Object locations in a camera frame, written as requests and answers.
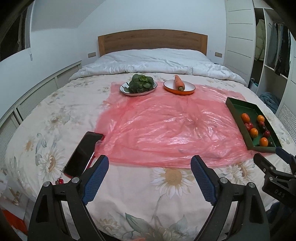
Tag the wooden headboard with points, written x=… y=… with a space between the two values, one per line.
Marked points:
x=150 y=39

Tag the blue blanket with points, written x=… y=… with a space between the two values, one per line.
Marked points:
x=269 y=102

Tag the green leafy vegetable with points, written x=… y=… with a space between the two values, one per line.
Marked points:
x=141 y=83

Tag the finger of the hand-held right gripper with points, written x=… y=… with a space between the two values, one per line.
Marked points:
x=263 y=163
x=284 y=154

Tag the green tray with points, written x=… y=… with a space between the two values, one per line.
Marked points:
x=235 y=109

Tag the carrot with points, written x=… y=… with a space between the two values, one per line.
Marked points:
x=178 y=83

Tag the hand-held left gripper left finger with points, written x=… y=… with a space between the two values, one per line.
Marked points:
x=96 y=179

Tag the orange box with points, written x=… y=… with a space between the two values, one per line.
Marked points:
x=13 y=222

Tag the pale hanging jacket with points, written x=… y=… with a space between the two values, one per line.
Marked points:
x=259 y=41

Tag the black smartphone red case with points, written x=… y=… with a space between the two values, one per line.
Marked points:
x=82 y=155

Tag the dark hanging clothes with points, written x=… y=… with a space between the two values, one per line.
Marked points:
x=279 y=48

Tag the white plate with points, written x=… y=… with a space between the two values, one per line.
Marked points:
x=123 y=89

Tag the white wardrobe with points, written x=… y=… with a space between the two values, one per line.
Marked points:
x=239 y=30

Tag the wall socket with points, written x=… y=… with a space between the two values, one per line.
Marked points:
x=91 y=54
x=218 y=54

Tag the orange rimmed plate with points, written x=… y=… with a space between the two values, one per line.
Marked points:
x=170 y=86

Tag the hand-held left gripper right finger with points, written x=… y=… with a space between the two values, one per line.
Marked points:
x=203 y=179

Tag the orange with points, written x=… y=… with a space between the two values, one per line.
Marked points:
x=263 y=141
x=245 y=117
x=254 y=132
x=260 y=118

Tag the white bag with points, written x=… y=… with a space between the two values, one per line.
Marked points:
x=253 y=86

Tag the white duvet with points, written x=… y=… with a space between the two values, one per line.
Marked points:
x=150 y=61

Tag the pink plastic sheet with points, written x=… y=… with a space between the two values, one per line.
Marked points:
x=161 y=129

